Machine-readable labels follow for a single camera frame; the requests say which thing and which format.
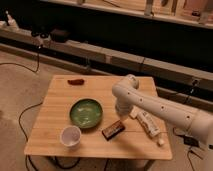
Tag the white paper cup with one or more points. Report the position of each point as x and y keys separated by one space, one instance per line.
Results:
x=70 y=136

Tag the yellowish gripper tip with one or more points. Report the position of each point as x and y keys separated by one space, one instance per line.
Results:
x=124 y=117

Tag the red sausage toy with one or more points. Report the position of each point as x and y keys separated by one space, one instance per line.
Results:
x=76 y=81

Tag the wooden table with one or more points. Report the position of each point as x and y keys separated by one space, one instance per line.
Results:
x=44 y=140

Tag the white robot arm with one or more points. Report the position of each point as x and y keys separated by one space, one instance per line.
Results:
x=194 y=121

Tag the green bowl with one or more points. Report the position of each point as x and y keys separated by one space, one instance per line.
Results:
x=86 y=113

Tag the white spray bottle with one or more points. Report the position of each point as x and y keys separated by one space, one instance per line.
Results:
x=12 y=22

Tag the white eraser block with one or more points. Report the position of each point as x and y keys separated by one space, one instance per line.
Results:
x=134 y=113

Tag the black device on ledge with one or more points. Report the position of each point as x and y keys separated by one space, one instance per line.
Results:
x=60 y=36

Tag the brown chocolate bar eraser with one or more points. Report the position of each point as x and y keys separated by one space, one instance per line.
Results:
x=112 y=130

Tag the white toothpaste tube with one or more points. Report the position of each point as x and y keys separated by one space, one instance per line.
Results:
x=150 y=126

